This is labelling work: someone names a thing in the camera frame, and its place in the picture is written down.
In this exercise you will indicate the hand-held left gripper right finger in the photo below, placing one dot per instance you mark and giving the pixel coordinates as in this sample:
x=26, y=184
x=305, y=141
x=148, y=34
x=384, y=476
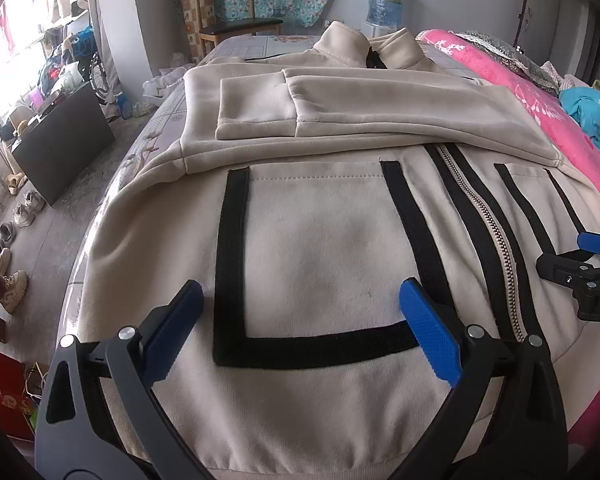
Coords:
x=430, y=335

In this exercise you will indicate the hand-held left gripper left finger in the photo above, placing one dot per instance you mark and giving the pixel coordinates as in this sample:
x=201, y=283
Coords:
x=172, y=340

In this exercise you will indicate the bed with floral sheet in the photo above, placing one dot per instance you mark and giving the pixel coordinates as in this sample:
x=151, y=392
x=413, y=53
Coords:
x=155, y=130

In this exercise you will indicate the row of shoes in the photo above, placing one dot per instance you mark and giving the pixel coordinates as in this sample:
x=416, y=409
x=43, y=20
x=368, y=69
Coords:
x=15, y=290

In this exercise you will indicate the beige zip jacket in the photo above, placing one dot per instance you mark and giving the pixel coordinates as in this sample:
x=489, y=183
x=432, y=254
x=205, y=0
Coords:
x=320, y=240

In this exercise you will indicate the grey patterned pillow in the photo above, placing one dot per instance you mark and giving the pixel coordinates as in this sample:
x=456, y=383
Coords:
x=500, y=50

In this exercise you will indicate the white plastic bags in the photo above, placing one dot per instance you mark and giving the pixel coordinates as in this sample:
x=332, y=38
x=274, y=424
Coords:
x=162, y=84

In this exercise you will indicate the blue bag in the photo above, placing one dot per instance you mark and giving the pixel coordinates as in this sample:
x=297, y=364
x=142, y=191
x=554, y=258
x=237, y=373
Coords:
x=84, y=41

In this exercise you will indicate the blue water bottle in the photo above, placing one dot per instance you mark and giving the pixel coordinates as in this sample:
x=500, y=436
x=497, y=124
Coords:
x=386, y=2

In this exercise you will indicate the grey door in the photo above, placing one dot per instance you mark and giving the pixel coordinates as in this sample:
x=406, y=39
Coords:
x=540, y=10

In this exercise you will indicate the turquoise garment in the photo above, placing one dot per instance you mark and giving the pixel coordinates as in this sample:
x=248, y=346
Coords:
x=590, y=115

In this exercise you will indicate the pink floral blanket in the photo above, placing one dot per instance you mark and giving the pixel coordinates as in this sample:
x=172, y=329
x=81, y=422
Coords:
x=530, y=105

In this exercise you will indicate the pink folded cloth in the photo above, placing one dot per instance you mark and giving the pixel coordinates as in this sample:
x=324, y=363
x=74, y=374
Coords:
x=562, y=77

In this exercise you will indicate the black cabinet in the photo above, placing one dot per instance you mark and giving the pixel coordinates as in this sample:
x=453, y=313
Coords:
x=60, y=150

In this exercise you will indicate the wooden chair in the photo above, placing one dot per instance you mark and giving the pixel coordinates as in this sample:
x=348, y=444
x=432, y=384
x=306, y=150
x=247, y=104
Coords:
x=240, y=25

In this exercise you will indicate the red box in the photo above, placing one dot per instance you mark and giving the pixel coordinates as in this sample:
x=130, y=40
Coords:
x=0, y=390

